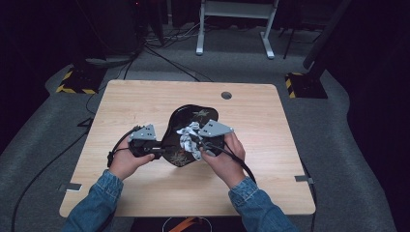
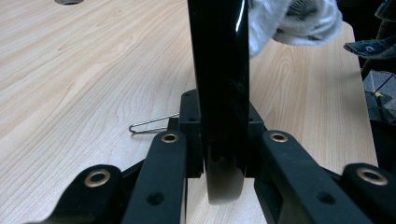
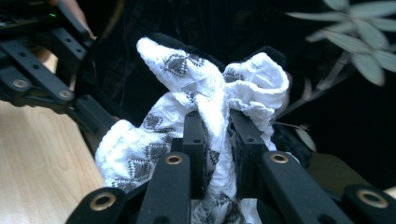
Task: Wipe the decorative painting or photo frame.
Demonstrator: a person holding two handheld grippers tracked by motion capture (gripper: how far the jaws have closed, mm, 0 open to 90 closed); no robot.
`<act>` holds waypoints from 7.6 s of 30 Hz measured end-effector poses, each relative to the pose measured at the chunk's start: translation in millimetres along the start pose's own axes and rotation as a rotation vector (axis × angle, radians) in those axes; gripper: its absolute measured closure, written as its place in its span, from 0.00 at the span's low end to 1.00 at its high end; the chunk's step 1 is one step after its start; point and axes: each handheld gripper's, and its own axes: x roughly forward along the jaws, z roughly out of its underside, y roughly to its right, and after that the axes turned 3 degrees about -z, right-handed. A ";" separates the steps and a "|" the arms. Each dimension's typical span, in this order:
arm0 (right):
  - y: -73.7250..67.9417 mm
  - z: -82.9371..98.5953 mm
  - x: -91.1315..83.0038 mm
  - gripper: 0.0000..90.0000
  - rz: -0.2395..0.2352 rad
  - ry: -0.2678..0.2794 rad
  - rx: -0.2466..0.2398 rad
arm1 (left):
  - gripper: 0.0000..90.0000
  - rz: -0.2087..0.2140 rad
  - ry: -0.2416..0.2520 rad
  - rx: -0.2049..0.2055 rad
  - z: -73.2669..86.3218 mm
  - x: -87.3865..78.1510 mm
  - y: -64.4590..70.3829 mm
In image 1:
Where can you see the dark cabinet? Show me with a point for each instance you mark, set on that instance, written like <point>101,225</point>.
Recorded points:
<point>112,25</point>

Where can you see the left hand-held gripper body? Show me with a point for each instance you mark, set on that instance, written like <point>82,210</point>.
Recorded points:
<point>143,143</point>

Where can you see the black slanted pole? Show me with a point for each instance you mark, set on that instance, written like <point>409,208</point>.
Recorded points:
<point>325,35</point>

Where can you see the black yellow striped stand base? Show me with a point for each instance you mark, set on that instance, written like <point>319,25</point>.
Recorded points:
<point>306,87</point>
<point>80,82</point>

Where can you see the black floral lacquer plate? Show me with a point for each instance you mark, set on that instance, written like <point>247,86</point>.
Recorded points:
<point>180,119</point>

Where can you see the person's right hand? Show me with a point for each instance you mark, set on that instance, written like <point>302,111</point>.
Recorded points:
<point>227,161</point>

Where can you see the grey tape strip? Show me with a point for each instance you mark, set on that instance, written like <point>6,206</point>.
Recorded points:
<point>303,179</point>
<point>71,187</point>

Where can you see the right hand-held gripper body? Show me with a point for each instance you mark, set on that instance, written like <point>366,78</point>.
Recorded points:
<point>214,129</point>

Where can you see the black tripod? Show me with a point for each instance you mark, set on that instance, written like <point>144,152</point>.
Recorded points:
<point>291,42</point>

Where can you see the white desk frame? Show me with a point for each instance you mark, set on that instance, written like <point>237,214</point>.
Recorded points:
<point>237,9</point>

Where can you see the person's left hand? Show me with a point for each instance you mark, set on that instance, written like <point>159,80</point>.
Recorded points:
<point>129,164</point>

